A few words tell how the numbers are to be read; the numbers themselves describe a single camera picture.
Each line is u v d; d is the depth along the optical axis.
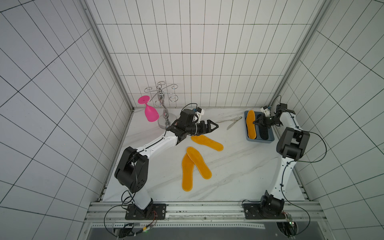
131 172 0.44
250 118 1.06
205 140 1.00
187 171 0.87
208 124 0.73
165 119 1.07
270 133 1.03
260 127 1.03
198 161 0.90
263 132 1.02
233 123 1.11
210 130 0.71
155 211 0.71
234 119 1.14
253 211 0.73
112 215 0.72
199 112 0.76
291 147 0.62
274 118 0.87
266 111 0.97
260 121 0.93
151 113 0.92
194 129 0.72
